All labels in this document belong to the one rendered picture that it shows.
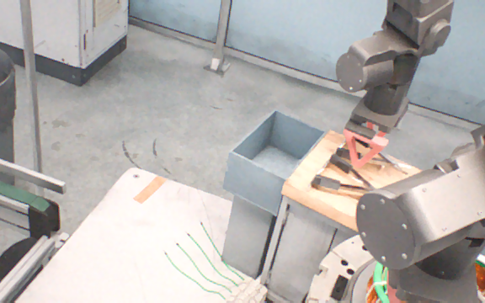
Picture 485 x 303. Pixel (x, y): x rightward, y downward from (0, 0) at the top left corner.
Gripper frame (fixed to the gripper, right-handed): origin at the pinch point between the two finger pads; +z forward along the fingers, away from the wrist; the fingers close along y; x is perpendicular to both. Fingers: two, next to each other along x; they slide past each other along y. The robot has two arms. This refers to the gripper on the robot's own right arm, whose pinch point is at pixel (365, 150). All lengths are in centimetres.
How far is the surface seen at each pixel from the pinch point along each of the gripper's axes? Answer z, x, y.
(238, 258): 27.5, -14.4, 10.7
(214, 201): 30.8, -27.7, -3.1
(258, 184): 5.9, -12.9, 12.7
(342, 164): -0.2, -1.8, 6.5
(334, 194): 2.3, -0.7, 11.2
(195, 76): 110, -122, -157
